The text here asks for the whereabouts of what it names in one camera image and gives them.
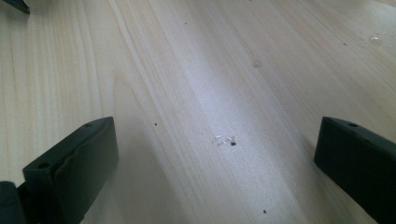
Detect water droplets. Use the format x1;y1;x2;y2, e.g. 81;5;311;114
360;30;396;49

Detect dark flat object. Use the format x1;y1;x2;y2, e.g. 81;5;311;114
0;0;31;15

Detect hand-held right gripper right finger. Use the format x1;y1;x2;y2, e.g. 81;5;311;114
313;116;396;224

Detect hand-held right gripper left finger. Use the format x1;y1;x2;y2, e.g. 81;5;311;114
21;116;120;224

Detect small clear shards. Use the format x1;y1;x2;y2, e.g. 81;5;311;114
212;134;237;148

